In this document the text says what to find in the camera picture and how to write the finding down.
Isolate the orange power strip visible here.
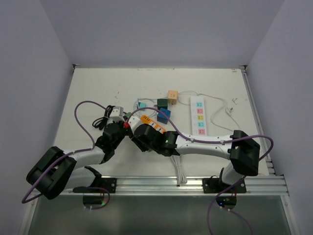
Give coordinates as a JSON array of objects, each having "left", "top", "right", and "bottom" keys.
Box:
[{"left": 140, "top": 115, "right": 166, "bottom": 134}]

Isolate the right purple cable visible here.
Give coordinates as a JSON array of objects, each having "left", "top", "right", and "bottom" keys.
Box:
[{"left": 126, "top": 109, "right": 274, "bottom": 235}]

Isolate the white bundled power cord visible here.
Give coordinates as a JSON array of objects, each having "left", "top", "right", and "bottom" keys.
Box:
[{"left": 171, "top": 155, "right": 188, "bottom": 185}]

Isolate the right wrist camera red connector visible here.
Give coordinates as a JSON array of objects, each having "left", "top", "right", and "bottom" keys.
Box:
[{"left": 124, "top": 116, "right": 142, "bottom": 131}]

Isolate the teal cube plug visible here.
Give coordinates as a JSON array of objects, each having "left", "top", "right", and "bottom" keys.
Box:
[{"left": 137, "top": 101, "right": 147, "bottom": 110}]

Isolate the white strip cord with plug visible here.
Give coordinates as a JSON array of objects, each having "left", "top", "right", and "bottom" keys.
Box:
[{"left": 178, "top": 91, "right": 240, "bottom": 130}]

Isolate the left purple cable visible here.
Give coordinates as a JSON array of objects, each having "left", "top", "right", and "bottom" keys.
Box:
[{"left": 21, "top": 100, "right": 112, "bottom": 210}]

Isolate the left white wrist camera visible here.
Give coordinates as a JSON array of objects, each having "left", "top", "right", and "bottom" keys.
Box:
[{"left": 110, "top": 106, "right": 125, "bottom": 122}]

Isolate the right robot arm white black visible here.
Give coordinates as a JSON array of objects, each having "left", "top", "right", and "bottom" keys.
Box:
[{"left": 133, "top": 124, "right": 260, "bottom": 192}]

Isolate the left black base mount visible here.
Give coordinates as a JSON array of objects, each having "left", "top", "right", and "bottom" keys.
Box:
[{"left": 73, "top": 166, "right": 117, "bottom": 194}]

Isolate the dark green dragon charger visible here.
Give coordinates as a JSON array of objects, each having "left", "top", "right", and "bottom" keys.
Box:
[{"left": 156, "top": 98, "right": 168, "bottom": 110}]

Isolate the mint green thin cable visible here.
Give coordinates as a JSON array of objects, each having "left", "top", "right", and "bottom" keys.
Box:
[{"left": 132, "top": 92, "right": 196, "bottom": 116}]

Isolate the wooden beige cube plug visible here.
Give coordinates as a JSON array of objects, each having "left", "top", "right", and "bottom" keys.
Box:
[{"left": 167, "top": 90, "right": 179, "bottom": 105}]

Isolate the white thin usb cable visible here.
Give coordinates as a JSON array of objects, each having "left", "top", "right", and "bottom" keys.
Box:
[{"left": 133, "top": 99, "right": 159, "bottom": 118}]

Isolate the white power strip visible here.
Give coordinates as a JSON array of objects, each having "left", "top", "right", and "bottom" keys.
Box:
[{"left": 190, "top": 96, "right": 207, "bottom": 136}]

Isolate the blue cube plug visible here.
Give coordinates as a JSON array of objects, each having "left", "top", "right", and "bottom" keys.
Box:
[{"left": 157, "top": 108, "right": 171, "bottom": 124}]

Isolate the black bundled power cord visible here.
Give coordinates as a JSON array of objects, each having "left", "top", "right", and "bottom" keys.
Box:
[{"left": 92, "top": 105, "right": 115, "bottom": 130}]

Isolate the aluminium front rail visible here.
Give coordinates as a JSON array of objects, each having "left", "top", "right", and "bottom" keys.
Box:
[{"left": 58, "top": 175, "right": 291, "bottom": 196}]

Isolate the purple cable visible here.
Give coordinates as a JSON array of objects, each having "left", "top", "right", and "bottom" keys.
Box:
[
  {"left": 21, "top": 100, "right": 112, "bottom": 210},
  {"left": 126, "top": 109, "right": 274, "bottom": 235}
]

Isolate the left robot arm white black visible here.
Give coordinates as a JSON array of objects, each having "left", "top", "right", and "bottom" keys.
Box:
[{"left": 26, "top": 121, "right": 130, "bottom": 200}]

